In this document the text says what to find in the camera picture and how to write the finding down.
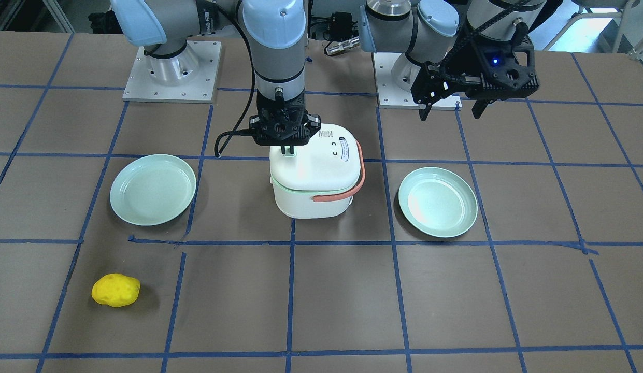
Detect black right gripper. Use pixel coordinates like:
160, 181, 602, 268
249, 93, 321, 157

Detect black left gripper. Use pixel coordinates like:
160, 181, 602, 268
410, 36, 540, 121

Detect white rice cooker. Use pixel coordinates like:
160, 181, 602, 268
269, 123, 366, 219

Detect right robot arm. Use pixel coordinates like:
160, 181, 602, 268
111, 1, 321, 157

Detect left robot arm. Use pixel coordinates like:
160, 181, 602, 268
358, 1, 544, 121

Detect light green plate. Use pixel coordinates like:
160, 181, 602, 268
109, 154, 197, 226
397, 167, 478, 238

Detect yellow toy potato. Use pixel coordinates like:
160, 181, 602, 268
91, 273, 140, 308

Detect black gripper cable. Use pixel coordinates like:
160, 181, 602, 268
214, 21, 257, 157

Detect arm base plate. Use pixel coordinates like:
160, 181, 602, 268
122, 41, 222, 104
372, 52, 463, 110

